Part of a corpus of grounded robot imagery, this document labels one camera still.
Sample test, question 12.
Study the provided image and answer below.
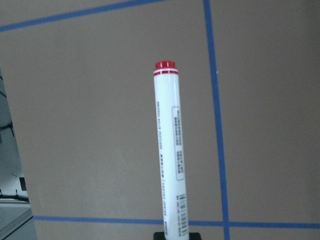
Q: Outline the red and white marker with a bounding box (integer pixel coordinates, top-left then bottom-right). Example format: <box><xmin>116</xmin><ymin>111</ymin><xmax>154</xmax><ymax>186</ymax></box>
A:
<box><xmin>153</xmin><ymin>60</ymin><xmax>190</xmax><ymax>240</ymax></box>

